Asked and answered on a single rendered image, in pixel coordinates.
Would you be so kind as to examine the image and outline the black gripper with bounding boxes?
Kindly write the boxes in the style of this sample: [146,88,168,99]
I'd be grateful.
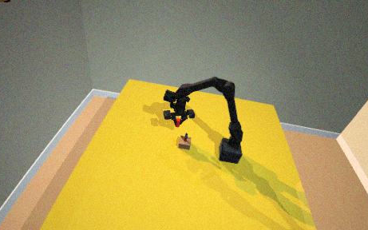
[163,106,195,125]

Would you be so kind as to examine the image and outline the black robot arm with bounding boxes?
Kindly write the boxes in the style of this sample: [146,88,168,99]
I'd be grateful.
[163,77,243,149]

